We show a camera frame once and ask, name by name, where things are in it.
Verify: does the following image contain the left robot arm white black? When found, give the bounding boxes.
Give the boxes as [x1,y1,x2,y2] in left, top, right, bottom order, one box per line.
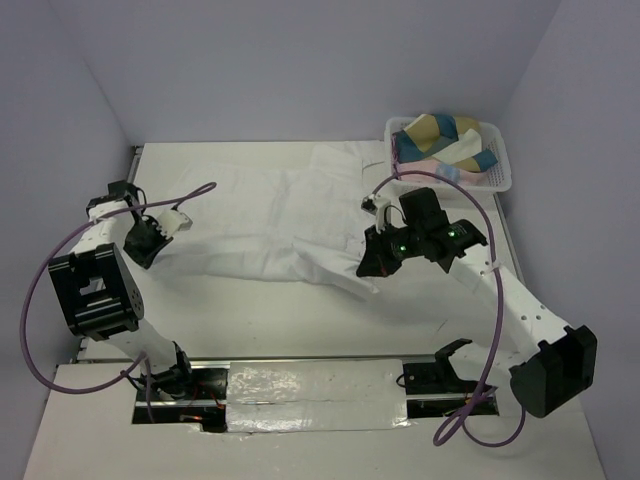
[48,180,196,399]

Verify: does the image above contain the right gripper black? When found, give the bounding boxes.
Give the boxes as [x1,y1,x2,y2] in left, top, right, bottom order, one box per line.
[357,220,424,277]

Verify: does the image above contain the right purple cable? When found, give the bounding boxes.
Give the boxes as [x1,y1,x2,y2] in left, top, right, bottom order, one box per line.
[370,170,529,448]

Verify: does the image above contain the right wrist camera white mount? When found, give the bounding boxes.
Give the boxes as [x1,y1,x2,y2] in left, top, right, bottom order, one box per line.
[361,194,397,239]

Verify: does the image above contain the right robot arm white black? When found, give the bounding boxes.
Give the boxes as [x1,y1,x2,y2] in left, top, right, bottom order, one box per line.
[356,188,597,418]

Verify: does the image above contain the purple cable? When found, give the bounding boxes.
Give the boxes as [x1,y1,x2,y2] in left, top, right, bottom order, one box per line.
[370,170,529,448]
[19,181,218,426]

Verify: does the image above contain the pink shirt in basket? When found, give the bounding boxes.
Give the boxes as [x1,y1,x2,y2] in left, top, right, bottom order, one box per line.
[392,145,498,186]

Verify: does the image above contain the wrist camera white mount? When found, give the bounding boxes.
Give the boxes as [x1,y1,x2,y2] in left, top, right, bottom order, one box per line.
[361,194,397,239]
[156,209,193,237]

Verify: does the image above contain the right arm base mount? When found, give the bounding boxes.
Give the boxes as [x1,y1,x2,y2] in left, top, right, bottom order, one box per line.
[396,357,477,419]

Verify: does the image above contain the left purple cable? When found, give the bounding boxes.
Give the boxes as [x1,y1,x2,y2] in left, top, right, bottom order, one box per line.
[19,181,218,426]

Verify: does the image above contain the white plastic basket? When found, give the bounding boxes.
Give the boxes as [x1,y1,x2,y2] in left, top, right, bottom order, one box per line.
[384,114,512,195]

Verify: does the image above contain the silver foil tape panel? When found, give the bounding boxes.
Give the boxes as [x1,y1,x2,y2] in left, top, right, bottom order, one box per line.
[225,359,409,434]

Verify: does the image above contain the colourful patchwork shirt in basket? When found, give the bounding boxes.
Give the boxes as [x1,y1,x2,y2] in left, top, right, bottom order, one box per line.
[391,114,486,156]

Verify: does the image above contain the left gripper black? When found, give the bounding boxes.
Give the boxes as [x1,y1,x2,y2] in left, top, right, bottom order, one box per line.
[123,218,173,269]

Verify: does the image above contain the white long sleeve shirt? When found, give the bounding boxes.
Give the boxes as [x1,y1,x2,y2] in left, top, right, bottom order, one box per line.
[157,141,385,298]

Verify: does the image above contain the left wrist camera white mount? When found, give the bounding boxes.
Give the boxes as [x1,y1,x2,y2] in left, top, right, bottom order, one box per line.
[156,209,193,237]

